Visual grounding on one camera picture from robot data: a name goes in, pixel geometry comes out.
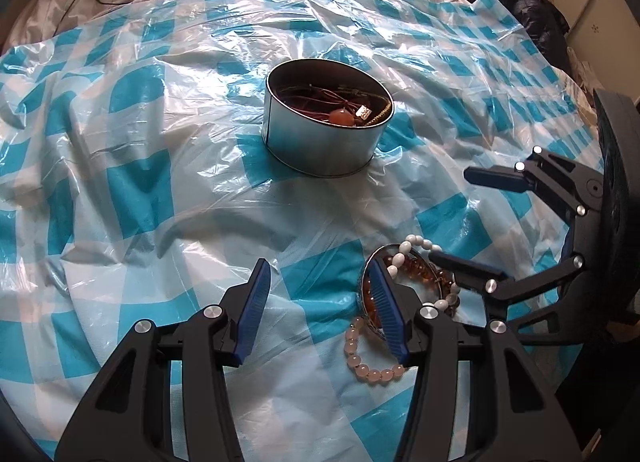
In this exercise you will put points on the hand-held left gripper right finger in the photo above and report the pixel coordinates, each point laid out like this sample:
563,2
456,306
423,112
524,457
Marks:
390,312

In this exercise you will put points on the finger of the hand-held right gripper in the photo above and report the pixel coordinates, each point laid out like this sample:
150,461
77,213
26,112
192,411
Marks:
500,180
467,272

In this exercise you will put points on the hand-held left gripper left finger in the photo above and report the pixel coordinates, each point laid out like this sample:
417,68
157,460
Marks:
255,312

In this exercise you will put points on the small cube charm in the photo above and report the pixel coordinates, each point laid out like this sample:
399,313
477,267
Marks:
363,112

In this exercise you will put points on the orange stone pendant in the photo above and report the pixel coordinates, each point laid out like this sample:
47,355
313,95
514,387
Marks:
341,118

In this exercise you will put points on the round metal tin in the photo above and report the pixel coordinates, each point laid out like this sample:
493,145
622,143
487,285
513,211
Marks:
320,147

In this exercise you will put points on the black plastic bag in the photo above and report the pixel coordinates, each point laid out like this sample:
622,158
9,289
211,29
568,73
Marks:
535,12

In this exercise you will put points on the blue checkered plastic sheet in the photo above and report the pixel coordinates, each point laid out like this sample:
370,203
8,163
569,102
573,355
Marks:
150,167

